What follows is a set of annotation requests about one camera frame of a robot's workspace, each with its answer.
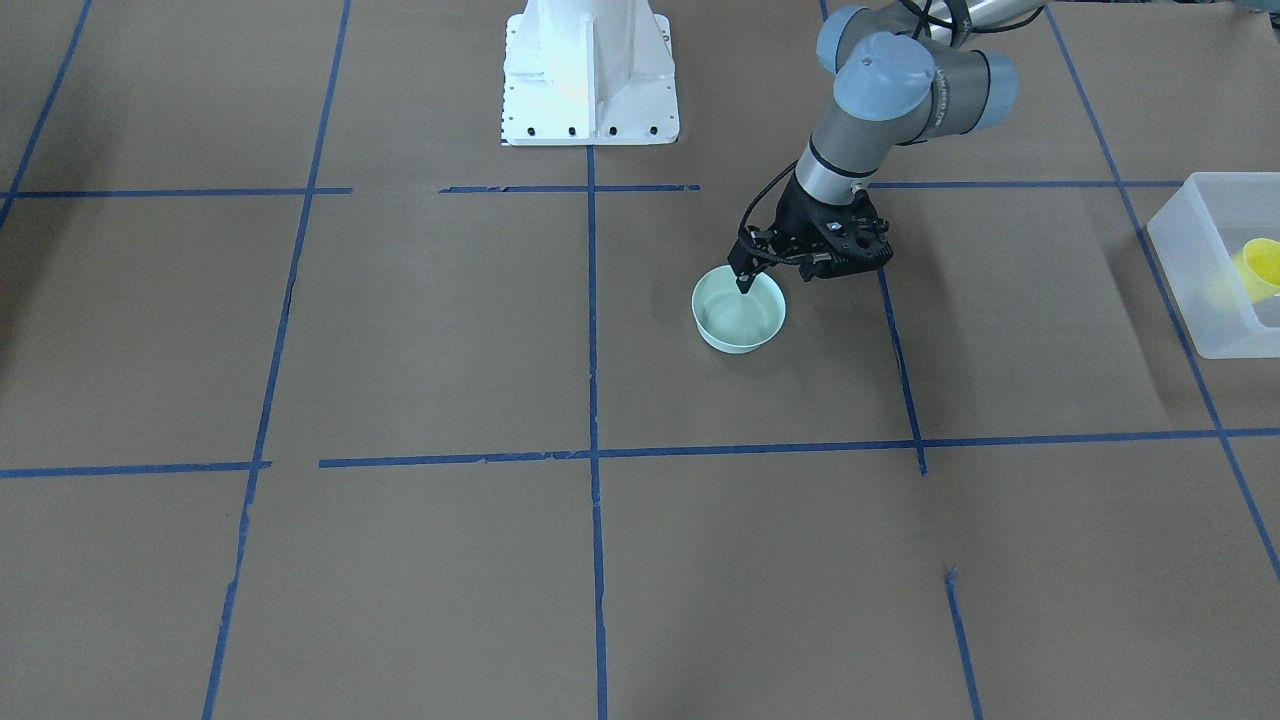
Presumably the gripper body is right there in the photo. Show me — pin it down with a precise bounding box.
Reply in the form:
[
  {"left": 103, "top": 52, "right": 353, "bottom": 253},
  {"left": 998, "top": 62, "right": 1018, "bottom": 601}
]
[{"left": 751, "top": 172, "right": 851, "bottom": 263}]

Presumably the light green bowl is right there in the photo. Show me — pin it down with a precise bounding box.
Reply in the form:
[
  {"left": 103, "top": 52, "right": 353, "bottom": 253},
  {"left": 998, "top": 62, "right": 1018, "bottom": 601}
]
[{"left": 691, "top": 265, "right": 787, "bottom": 354}]

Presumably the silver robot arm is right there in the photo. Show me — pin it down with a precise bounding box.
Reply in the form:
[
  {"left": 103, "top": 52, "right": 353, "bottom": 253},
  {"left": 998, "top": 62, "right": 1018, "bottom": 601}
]
[{"left": 727, "top": 1, "right": 1044, "bottom": 293}]

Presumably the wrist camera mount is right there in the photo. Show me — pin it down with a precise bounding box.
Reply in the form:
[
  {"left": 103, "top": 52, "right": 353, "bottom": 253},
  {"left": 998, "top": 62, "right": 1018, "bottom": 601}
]
[{"left": 799, "top": 188, "right": 893, "bottom": 282}]

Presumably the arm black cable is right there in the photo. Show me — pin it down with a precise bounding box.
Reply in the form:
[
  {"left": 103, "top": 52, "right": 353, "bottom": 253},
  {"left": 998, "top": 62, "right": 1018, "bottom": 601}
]
[{"left": 740, "top": 160, "right": 801, "bottom": 241}]

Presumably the yellow paper cup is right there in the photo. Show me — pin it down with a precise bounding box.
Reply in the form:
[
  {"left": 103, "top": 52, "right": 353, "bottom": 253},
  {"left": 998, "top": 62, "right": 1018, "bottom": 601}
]
[{"left": 1231, "top": 237, "right": 1280, "bottom": 304}]

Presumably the clear plastic bin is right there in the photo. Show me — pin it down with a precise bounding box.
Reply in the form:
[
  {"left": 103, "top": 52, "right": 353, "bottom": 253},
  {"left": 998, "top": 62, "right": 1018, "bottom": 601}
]
[{"left": 1147, "top": 172, "right": 1279, "bottom": 359}]

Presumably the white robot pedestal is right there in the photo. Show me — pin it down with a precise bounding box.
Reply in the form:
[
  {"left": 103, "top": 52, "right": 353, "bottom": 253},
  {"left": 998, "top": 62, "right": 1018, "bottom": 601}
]
[{"left": 500, "top": 1, "right": 681, "bottom": 147}]

